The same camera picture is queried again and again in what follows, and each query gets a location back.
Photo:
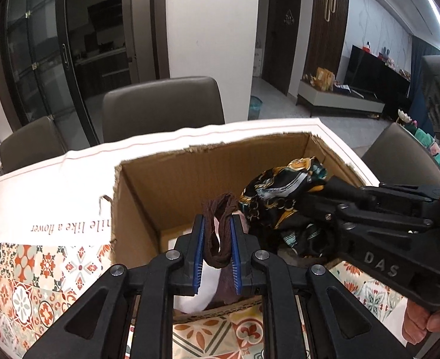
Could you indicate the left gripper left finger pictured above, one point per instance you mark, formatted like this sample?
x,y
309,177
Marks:
x,y
128,312

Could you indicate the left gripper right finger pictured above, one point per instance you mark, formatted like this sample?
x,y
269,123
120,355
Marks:
x,y
307,312

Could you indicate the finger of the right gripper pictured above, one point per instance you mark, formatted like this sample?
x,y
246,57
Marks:
x,y
388,196
348,218

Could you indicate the black gold patterned scarf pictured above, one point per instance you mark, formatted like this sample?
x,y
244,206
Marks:
x,y
278,207

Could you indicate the white microfiber cloth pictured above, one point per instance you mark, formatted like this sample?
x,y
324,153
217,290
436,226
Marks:
x,y
208,286

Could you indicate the dark brown hair band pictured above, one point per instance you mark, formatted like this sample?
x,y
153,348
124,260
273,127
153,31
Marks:
x,y
217,254

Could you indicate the purple fluffy towel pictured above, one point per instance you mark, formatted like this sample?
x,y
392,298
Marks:
x,y
224,293

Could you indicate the right hand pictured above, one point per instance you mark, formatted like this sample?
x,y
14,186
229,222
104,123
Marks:
x,y
418,321

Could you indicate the grey chair right side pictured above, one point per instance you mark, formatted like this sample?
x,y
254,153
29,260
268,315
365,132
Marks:
x,y
396,157

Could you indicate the grey chair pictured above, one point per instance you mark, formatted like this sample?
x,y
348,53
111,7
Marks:
x,y
161,106
396,157
37,141

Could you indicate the colourful patterned table runner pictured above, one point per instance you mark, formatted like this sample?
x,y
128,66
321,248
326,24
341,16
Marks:
x,y
39,283

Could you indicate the white low tv cabinet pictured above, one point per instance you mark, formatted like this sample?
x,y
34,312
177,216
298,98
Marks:
x,y
333,104

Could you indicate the black television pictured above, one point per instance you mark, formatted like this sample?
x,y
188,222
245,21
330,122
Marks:
x,y
372,78

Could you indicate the white tablecloth with text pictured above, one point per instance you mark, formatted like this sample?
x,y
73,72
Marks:
x,y
66,201

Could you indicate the brown cardboard box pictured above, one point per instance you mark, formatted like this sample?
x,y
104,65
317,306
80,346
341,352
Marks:
x,y
158,196

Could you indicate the green waste basket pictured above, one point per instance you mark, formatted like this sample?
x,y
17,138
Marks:
x,y
255,106

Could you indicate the grey chair far left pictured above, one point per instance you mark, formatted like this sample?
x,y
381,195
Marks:
x,y
37,141

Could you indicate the grey chair far middle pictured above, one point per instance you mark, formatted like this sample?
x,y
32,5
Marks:
x,y
161,106

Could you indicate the dark wooden door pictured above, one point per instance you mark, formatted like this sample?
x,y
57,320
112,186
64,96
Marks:
x,y
280,42

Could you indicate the black framed glass sliding door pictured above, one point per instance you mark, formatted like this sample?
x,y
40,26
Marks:
x,y
58,58

